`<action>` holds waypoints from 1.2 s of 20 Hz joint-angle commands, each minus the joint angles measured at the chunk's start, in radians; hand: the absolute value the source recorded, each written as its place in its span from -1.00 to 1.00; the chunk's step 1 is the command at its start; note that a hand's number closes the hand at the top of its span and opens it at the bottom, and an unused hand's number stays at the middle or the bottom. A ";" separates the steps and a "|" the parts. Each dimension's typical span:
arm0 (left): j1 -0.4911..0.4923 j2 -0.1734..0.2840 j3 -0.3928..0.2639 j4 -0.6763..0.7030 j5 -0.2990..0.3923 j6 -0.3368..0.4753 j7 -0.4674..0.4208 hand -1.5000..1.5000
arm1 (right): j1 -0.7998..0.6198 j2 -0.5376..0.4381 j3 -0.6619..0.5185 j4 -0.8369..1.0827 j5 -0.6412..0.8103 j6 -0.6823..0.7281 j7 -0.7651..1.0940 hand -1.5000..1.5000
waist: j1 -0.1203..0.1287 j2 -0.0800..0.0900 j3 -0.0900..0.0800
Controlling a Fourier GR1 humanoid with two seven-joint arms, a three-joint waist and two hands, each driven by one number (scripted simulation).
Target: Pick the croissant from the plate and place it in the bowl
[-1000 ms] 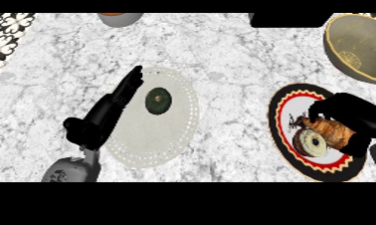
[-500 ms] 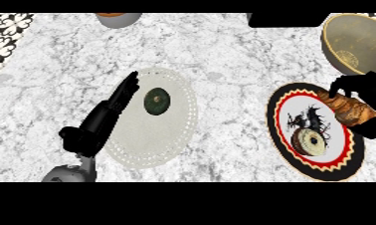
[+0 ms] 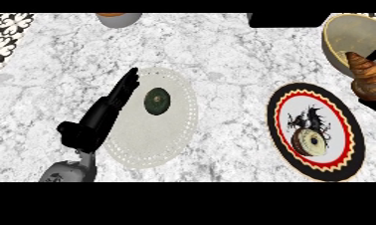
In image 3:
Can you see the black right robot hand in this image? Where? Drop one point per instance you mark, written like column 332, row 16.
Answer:
column 369, row 104

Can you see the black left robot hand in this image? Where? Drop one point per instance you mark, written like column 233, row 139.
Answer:
column 94, row 122

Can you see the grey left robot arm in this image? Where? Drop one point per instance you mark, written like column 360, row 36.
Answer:
column 66, row 171

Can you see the black red dragon print plate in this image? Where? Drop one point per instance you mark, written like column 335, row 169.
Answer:
column 342, row 156

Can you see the cream bowl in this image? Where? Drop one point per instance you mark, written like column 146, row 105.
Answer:
column 349, row 35

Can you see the pale round dotted placemat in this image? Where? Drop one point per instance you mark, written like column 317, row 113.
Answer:
column 146, row 139

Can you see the dark green round disc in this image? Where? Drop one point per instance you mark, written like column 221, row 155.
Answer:
column 156, row 101

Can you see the brown can with pale end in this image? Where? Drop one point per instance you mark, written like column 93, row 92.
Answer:
column 308, row 142

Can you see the black appliance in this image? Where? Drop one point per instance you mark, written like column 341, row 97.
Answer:
column 289, row 20

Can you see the grey pot with orange inside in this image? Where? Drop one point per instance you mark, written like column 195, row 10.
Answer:
column 118, row 20

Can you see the black white patterned panel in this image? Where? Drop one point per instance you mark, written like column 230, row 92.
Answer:
column 10, row 33

